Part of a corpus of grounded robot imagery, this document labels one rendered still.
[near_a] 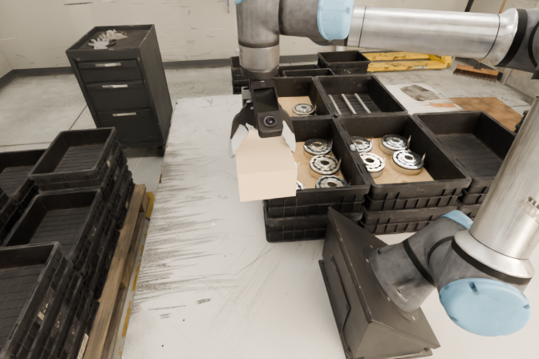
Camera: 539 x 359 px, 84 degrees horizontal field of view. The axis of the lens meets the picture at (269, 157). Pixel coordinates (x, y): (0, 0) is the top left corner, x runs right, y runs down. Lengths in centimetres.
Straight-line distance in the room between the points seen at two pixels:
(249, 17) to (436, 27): 33
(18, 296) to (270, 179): 107
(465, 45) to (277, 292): 72
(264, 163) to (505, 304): 45
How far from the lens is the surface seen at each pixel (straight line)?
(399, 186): 92
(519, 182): 57
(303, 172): 105
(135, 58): 223
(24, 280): 147
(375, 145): 124
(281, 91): 152
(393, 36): 63
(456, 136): 144
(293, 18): 52
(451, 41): 65
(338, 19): 51
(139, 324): 94
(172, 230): 108
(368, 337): 74
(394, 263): 76
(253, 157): 63
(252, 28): 54
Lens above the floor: 150
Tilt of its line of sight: 37 degrees down
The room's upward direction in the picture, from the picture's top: straight up
